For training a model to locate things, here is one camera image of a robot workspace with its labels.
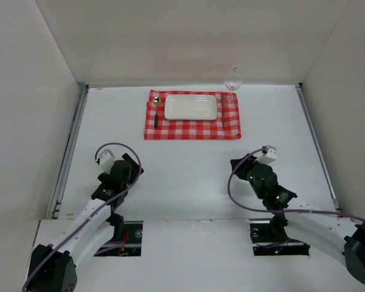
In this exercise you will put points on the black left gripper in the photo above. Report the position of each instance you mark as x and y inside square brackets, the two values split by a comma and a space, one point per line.
[129, 162]

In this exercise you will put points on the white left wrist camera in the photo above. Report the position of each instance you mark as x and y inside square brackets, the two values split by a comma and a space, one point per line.
[106, 160]

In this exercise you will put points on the copper knife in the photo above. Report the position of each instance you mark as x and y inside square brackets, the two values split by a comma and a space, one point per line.
[223, 111]

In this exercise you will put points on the right aluminium table rail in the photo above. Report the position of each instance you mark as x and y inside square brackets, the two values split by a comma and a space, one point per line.
[317, 146]

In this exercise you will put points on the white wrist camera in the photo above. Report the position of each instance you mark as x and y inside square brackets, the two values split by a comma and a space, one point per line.
[268, 156]
[106, 160]

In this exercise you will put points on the white rectangular plate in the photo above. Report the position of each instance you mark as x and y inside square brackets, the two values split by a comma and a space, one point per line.
[190, 107]

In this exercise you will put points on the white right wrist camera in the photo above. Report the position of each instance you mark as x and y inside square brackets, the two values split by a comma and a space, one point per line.
[268, 156]

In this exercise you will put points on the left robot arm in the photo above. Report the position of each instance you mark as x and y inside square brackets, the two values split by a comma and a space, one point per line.
[55, 267]

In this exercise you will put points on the red white checkered cloth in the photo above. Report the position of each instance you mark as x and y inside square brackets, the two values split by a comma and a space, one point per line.
[192, 129]

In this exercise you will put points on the clear wine glass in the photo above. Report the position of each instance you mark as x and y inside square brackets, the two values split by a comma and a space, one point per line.
[233, 81]

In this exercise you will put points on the aluminium table rail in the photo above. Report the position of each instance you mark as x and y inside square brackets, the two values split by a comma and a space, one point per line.
[60, 186]
[317, 146]

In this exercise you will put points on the gold spoon black handle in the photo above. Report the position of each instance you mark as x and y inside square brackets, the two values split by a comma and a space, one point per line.
[156, 102]

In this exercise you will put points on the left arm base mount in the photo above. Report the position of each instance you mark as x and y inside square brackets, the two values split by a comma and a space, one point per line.
[126, 241]

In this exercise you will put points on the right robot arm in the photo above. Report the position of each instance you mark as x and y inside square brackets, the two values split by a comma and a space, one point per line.
[340, 236]

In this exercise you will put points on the left aluminium table rail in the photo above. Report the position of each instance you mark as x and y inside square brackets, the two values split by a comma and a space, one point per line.
[60, 186]

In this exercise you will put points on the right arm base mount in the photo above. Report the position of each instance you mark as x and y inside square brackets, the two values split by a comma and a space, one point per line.
[270, 239]

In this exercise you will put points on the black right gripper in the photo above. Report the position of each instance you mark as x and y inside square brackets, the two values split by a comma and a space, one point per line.
[241, 162]

